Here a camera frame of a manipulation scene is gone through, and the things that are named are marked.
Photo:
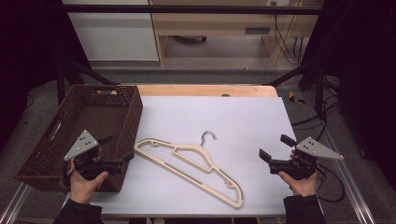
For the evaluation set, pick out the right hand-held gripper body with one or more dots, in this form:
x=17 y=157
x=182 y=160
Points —
x=314 y=149

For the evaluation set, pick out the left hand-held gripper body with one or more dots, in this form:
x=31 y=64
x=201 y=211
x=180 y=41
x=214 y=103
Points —
x=82 y=144

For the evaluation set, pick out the brown woven basket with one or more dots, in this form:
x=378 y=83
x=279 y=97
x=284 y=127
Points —
x=99 y=115

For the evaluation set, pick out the beige clothes hanger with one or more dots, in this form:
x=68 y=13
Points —
x=186 y=178

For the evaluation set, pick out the person's right hand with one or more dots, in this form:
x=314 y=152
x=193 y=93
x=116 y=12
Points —
x=303 y=186

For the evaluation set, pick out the person's left hand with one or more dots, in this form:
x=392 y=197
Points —
x=82 y=188

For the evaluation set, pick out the yellow and black clip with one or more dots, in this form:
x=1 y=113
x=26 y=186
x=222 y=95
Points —
x=293 y=98

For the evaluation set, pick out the white table mat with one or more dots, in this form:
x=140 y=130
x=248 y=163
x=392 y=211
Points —
x=218 y=124

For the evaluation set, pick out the black metal stand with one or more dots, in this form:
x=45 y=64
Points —
x=74 y=74
x=311 y=74

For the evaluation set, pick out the dark curtain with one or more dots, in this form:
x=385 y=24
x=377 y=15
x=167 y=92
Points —
x=364 y=77
x=28 y=56

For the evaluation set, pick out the white cabinet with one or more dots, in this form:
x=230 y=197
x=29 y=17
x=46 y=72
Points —
x=115 y=34

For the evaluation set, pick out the flat grey device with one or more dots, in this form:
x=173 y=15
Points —
x=190 y=39

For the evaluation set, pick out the light wooden desk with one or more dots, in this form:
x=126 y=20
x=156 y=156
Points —
x=214 y=21

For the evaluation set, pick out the aluminium rail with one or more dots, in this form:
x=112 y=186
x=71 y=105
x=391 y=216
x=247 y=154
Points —
x=351 y=186
x=12 y=205

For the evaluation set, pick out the black horizontal frame bar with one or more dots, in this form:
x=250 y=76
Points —
x=186 y=9

